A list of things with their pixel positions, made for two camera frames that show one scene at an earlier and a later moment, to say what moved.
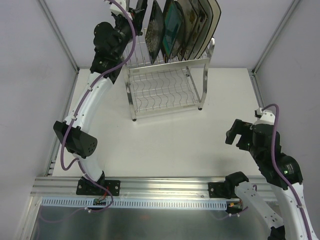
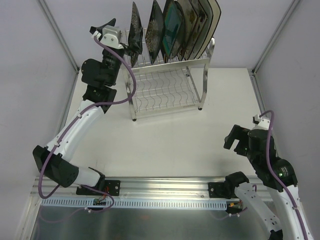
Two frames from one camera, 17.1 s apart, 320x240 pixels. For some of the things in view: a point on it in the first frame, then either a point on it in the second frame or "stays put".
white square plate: x=208 y=13 stays put
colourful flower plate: x=190 y=17 stays put
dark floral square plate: x=155 y=29 stays put
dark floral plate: x=138 y=16 -> x=135 y=38
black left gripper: x=136 y=13 -> x=106 y=26
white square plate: x=214 y=24 stays put
